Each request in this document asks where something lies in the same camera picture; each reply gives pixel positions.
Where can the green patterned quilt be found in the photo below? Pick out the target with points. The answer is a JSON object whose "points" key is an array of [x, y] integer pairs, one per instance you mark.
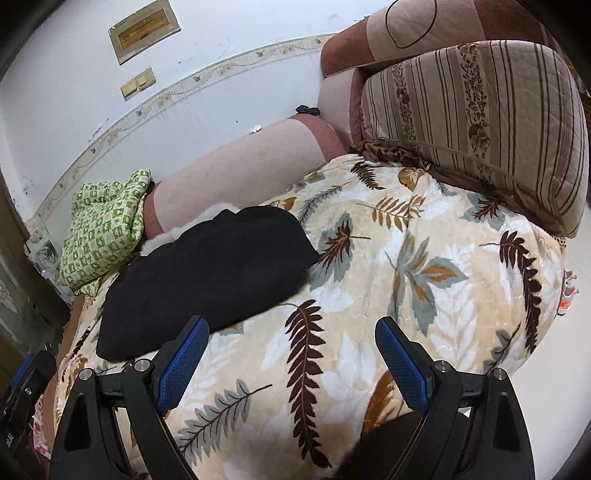
{"points": [[101, 230]]}

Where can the pink orange cloth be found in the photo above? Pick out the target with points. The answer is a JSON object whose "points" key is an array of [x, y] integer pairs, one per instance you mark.
{"points": [[568, 295]]}

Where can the brown and pink sofa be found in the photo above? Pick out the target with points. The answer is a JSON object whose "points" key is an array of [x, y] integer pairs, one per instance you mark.
{"points": [[249, 161]]}

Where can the brown patterned cloth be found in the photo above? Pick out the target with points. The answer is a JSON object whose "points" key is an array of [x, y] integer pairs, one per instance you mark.
{"points": [[388, 154]]}

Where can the framed wall panel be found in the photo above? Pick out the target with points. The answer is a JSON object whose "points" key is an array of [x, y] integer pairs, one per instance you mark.
{"points": [[144, 38]]}

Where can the small white object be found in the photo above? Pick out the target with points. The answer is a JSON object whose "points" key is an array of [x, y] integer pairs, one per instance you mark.
{"points": [[255, 129]]}

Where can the beige wall switch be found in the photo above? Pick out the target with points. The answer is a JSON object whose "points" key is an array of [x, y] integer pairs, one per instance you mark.
{"points": [[129, 89], [145, 79]]}

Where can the small black object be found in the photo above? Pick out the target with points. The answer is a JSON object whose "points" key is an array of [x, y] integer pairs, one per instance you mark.
{"points": [[308, 110]]}

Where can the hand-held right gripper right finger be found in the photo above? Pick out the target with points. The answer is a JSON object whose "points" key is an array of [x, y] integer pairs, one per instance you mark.
{"points": [[404, 362]]}

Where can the cream leaf print blanket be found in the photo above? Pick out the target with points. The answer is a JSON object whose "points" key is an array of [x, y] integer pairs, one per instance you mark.
{"points": [[369, 295]]}

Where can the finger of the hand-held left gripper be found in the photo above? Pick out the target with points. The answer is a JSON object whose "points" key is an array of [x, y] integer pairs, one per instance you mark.
{"points": [[23, 371]]}

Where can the black coat with fur collar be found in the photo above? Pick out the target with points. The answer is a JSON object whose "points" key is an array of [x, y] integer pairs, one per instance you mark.
{"points": [[207, 277]]}

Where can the dark wooden cabinet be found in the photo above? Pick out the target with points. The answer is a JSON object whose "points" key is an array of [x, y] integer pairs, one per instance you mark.
{"points": [[23, 295]]}

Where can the striped floral cushion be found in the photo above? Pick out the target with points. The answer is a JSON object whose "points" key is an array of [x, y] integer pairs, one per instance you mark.
{"points": [[485, 120]]}

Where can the clear plastic bag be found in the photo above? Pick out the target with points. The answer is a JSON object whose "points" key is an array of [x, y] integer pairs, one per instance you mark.
{"points": [[44, 254]]}

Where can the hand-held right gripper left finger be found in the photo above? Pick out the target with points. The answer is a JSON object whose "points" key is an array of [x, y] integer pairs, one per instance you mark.
{"points": [[182, 360]]}

